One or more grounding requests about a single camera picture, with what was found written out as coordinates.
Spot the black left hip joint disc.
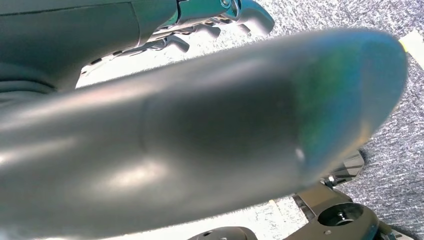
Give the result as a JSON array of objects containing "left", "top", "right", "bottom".
[{"left": 187, "top": 226, "right": 259, "bottom": 240}]

